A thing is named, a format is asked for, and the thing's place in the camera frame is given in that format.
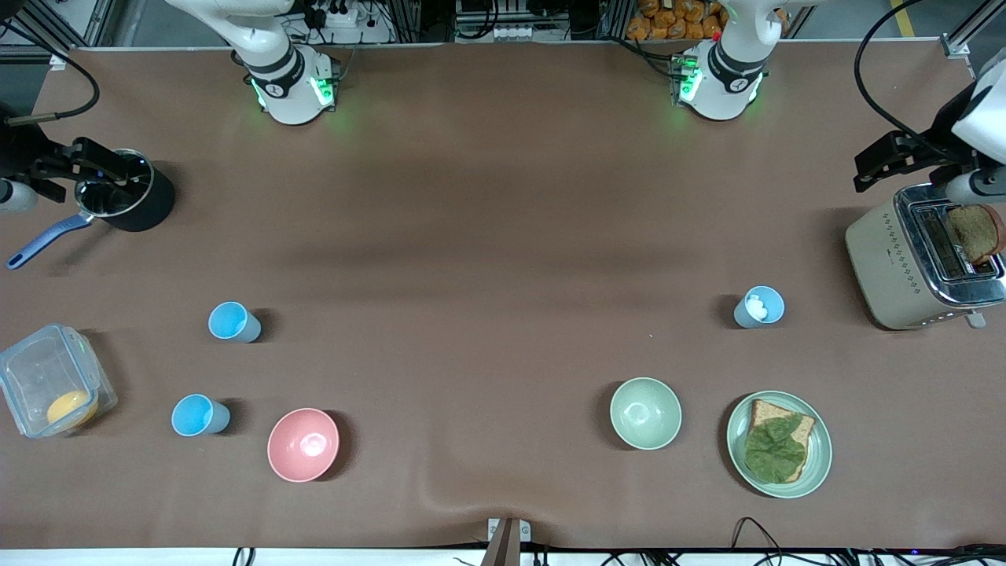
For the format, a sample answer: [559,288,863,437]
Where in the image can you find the green lettuce leaf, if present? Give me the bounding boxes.
[743,414,808,481]

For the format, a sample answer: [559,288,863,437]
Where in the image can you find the white power strip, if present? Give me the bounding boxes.
[303,0,394,44]

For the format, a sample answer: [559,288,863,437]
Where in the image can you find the orange snack bags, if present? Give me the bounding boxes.
[626,0,728,42]

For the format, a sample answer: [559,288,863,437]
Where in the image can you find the orange round food piece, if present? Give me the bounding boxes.
[46,390,100,430]

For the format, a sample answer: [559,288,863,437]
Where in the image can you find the black pot with blue handle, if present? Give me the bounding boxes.
[6,148,177,271]

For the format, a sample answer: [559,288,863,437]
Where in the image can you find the black cable with brass end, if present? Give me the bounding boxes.
[0,16,101,128]

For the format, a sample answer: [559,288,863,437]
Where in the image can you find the light green bowl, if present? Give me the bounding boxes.
[610,377,683,451]

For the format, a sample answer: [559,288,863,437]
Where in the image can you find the metal table clamp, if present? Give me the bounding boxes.
[481,517,532,566]

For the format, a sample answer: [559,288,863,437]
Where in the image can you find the pink bowl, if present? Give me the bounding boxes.
[267,407,341,483]

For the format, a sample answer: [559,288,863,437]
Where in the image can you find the thin black cable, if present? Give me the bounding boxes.
[731,516,791,560]

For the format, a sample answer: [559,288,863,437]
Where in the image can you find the dark toast slice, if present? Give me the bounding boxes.
[947,203,1006,266]

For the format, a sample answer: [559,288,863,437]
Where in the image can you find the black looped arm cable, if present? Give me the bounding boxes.
[854,0,956,154]

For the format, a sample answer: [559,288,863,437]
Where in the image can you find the brown bread slice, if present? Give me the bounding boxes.
[745,399,817,483]

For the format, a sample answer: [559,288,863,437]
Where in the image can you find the light green plate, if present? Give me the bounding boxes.
[725,391,833,499]

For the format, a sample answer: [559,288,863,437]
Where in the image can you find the clear plastic storage box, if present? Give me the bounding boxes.
[0,323,119,439]

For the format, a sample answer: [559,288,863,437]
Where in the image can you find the blue cup with white content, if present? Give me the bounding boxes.
[733,285,786,329]

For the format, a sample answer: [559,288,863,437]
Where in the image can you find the blue plastic cup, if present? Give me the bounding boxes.
[207,301,263,344]
[171,394,232,438]

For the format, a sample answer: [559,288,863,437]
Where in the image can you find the beige toaster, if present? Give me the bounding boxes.
[845,182,1006,331]

